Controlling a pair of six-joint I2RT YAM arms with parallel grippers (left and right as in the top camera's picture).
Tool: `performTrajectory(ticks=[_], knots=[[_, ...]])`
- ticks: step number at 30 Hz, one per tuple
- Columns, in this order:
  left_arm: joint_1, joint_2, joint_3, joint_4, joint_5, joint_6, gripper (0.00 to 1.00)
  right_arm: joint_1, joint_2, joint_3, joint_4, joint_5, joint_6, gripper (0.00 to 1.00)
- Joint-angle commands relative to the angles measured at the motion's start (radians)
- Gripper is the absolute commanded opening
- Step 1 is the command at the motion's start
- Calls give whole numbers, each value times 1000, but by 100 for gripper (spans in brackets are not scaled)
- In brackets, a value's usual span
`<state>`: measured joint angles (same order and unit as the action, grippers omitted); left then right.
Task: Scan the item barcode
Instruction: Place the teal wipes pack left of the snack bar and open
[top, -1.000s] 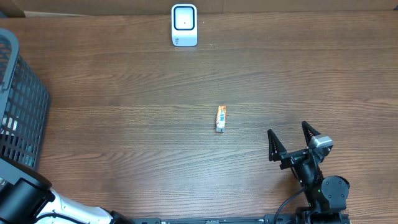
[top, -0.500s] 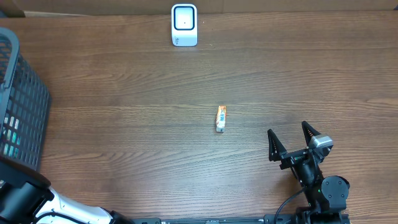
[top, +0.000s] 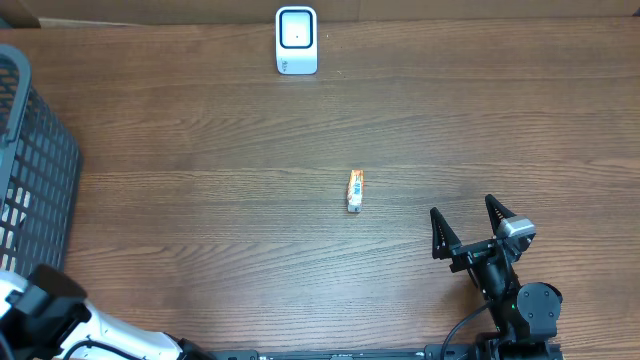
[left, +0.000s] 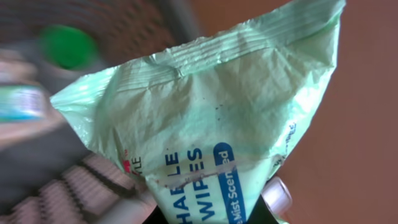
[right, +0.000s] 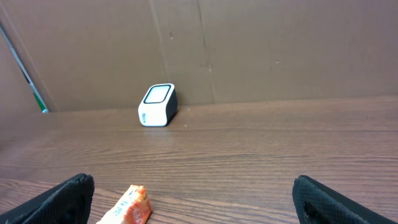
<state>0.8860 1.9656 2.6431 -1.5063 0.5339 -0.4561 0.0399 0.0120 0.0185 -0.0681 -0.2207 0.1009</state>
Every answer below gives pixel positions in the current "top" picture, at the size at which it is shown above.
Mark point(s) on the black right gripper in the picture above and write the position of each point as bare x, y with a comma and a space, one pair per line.
447, 241

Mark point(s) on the small orange juice carton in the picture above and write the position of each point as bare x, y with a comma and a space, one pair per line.
355, 191

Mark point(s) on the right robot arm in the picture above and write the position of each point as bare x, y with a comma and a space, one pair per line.
524, 315

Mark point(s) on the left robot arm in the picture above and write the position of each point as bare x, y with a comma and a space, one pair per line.
47, 316

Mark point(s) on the white barcode scanner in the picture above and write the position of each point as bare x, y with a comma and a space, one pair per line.
296, 40

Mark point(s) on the dark plastic mesh basket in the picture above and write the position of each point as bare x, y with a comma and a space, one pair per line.
41, 164

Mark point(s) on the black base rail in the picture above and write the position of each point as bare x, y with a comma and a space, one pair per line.
429, 352

